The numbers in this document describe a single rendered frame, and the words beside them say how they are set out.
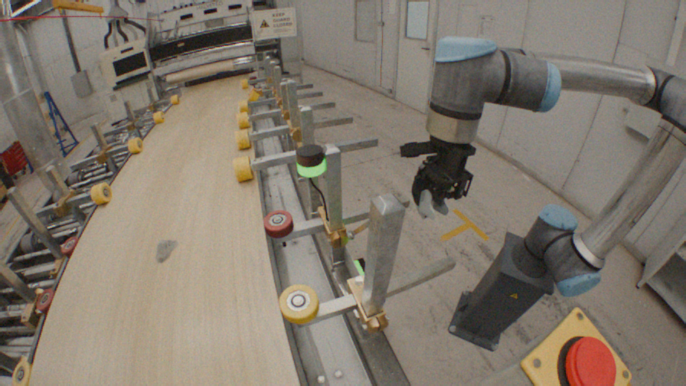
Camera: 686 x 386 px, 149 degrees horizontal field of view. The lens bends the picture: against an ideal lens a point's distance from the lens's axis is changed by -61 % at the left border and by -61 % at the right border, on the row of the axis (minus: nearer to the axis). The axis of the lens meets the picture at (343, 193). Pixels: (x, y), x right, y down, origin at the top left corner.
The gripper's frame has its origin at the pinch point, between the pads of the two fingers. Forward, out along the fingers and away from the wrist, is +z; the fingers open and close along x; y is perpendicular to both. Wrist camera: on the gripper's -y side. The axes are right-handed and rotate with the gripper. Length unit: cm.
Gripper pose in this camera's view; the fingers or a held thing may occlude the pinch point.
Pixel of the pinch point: (423, 211)
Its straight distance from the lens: 57.1
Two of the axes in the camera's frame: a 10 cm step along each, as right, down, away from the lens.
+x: 9.3, -2.3, 2.8
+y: 3.6, 5.7, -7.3
